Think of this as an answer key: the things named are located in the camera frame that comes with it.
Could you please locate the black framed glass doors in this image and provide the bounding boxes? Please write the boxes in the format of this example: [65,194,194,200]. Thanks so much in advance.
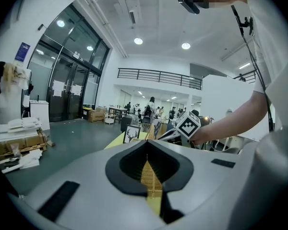
[26,3,111,124]

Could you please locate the brown cardboard box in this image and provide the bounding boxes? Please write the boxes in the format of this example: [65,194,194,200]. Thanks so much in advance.
[87,108,106,123]

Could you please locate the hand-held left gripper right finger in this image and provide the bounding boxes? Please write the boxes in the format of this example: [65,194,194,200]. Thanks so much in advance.
[147,139,249,230]

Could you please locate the black framed deer picture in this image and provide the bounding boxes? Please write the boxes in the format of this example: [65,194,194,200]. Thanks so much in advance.
[122,125,142,144]

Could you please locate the brown cardboard stack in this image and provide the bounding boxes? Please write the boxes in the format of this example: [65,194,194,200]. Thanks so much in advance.
[0,129,48,157]

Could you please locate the white box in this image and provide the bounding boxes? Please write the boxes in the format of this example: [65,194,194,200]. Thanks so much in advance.
[29,100,50,131]

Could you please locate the blue wall sign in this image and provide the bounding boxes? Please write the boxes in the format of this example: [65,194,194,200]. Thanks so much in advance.
[14,42,31,62]

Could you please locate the pile of white sheets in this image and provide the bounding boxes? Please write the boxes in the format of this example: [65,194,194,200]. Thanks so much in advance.
[0,117,44,174]

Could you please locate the black cable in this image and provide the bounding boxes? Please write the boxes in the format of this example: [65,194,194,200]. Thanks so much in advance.
[231,5,276,133]

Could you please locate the wooden two-tier rack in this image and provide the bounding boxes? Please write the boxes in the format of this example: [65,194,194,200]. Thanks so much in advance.
[140,122,170,199]

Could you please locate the black head camera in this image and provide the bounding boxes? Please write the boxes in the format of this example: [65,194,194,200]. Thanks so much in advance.
[178,0,201,15]

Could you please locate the white table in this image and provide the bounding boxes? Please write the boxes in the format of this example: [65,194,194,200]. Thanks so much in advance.
[107,106,128,124]

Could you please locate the person's right forearm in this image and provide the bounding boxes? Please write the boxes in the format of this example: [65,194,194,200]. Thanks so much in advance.
[191,90,269,146]

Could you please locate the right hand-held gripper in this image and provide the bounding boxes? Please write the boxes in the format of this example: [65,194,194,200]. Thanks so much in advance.
[157,111,202,141]

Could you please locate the person's white shirt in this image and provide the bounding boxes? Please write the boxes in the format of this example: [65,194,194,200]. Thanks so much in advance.
[229,0,288,230]

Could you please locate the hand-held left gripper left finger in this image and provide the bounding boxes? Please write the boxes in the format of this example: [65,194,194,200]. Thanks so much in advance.
[21,139,168,230]

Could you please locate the white ceiling pipes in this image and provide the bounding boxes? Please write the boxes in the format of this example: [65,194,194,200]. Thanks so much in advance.
[71,0,129,58]

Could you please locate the beige hanging garment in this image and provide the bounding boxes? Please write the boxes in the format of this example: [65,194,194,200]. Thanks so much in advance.
[3,62,32,93]

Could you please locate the black balcony railing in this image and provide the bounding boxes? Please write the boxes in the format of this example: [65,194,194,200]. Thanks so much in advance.
[117,68,203,91]

